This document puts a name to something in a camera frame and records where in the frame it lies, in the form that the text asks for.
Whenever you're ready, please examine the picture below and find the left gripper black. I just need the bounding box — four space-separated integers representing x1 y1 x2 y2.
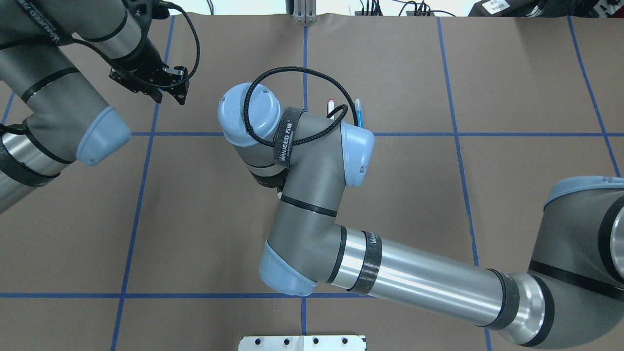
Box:
109 41 190 106

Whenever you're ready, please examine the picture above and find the red capped white marker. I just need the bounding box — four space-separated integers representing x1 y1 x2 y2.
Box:
326 98 336 120

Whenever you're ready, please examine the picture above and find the blue marker pen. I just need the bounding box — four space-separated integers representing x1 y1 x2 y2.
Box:
354 98 365 128

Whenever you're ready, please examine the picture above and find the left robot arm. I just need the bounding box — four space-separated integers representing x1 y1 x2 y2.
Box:
0 0 197 212

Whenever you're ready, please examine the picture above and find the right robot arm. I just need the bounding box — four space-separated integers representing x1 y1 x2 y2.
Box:
218 83 623 350

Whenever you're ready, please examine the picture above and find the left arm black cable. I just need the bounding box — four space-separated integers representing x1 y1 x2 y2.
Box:
146 0 201 88

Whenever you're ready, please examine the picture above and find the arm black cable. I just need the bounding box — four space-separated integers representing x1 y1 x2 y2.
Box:
146 0 201 88
244 67 362 148

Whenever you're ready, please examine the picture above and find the aluminium frame post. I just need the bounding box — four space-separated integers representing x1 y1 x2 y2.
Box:
287 0 318 24

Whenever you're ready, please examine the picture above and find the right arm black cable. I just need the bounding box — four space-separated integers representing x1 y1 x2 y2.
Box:
244 67 362 148

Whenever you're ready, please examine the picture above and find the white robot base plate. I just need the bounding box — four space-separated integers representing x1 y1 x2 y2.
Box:
238 334 368 351

